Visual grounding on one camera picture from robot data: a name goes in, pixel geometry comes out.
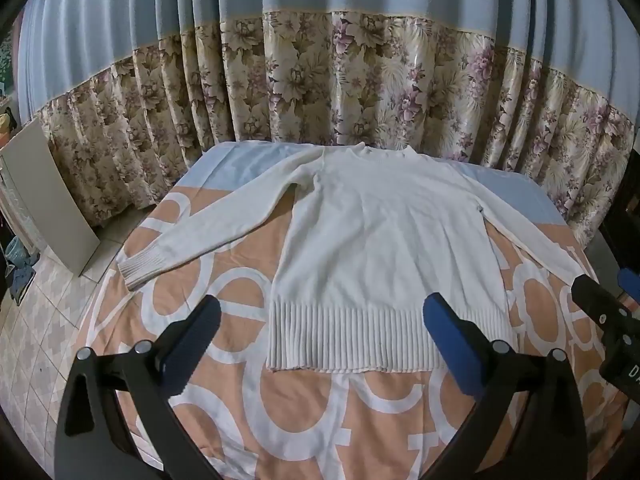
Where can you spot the dark furniture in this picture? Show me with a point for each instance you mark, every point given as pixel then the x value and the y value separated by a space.
pixel 622 200

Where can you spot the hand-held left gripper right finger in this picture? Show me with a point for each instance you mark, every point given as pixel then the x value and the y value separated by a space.
pixel 450 347

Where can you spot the blue cloth bundle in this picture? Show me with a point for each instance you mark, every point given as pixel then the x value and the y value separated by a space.
pixel 20 265

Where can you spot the orange white printed blanket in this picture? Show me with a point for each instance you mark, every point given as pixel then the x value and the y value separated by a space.
pixel 310 410

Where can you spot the white flat board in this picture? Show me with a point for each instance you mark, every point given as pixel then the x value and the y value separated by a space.
pixel 50 195

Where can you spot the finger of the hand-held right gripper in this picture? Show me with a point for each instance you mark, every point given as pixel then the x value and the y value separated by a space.
pixel 627 282
pixel 597 302

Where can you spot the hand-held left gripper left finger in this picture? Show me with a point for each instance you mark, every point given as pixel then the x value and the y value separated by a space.
pixel 192 345

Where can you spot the blue floral curtain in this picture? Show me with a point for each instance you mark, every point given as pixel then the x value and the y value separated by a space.
pixel 350 85

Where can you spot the white knit sweater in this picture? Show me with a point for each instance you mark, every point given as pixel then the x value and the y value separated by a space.
pixel 380 240

